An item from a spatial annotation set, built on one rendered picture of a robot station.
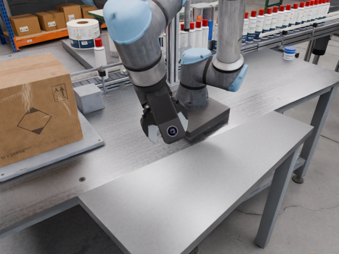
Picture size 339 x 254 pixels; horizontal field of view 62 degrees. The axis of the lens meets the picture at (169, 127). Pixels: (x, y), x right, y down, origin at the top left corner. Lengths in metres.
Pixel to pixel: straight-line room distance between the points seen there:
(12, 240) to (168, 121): 1.31
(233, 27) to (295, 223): 1.40
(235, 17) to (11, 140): 0.81
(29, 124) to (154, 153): 0.43
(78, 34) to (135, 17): 1.51
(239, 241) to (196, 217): 1.02
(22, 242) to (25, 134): 0.78
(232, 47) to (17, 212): 0.84
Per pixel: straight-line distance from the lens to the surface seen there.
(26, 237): 1.71
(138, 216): 0.85
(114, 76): 1.53
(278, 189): 1.48
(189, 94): 1.18
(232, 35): 0.98
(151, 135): 0.66
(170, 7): 0.53
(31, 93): 0.99
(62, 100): 1.02
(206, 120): 1.15
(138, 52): 0.48
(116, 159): 1.03
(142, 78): 0.52
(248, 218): 1.95
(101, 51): 1.44
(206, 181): 0.94
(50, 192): 0.97
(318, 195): 2.26
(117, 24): 0.46
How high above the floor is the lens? 1.49
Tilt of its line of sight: 34 degrees down
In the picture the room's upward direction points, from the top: straight up
